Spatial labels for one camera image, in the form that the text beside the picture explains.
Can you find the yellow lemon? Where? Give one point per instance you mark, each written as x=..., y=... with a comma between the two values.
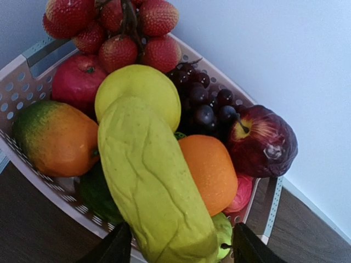
x=145, y=82

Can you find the red apple in basket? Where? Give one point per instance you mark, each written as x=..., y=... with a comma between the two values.
x=77, y=80

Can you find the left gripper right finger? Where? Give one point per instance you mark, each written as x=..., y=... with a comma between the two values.
x=248, y=248

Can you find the yellow fruit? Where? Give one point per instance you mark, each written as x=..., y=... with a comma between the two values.
x=152, y=186

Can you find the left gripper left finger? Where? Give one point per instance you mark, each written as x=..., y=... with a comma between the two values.
x=114, y=248

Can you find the dark red apple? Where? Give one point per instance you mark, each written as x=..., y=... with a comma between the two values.
x=261, y=143

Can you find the orange fruit in basket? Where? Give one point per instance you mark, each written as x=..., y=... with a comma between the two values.
x=212, y=170

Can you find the green pear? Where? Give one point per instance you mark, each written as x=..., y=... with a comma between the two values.
x=224, y=232

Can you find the orange green mango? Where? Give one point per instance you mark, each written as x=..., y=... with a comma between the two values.
x=58, y=139

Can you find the dark purple grapes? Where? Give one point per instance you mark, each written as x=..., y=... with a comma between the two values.
x=204, y=110

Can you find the dark green lime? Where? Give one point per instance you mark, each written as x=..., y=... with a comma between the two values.
x=95, y=194

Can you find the pink perforated plastic basket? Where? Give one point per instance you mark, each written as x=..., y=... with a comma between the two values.
x=28, y=78

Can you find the red lychee bunch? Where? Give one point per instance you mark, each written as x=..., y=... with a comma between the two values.
x=120, y=33

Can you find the red peach in basket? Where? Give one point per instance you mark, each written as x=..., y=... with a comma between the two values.
x=243, y=194

